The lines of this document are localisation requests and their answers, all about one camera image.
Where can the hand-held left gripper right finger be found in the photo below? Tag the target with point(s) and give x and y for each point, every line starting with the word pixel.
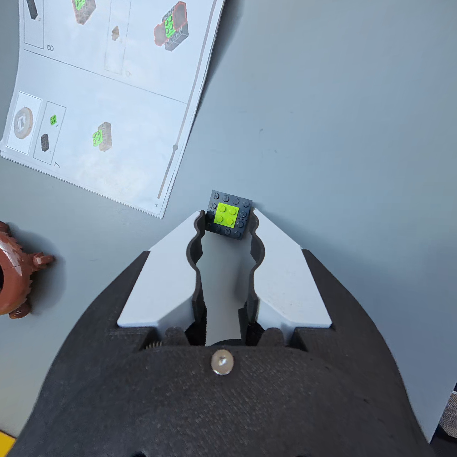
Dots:
pixel 289 285

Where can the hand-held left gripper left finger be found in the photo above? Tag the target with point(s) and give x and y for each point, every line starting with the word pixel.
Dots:
pixel 160 285

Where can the black and green brick assembly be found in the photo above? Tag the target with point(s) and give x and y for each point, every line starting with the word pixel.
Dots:
pixel 226 215

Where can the brown round toy stand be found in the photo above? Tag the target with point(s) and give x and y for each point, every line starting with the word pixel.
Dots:
pixel 14 271

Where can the white instruction booklet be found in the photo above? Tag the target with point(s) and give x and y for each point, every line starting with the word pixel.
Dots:
pixel 125 89

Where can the large yellow plastic bin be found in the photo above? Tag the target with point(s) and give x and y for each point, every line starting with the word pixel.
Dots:
pixel 5 446

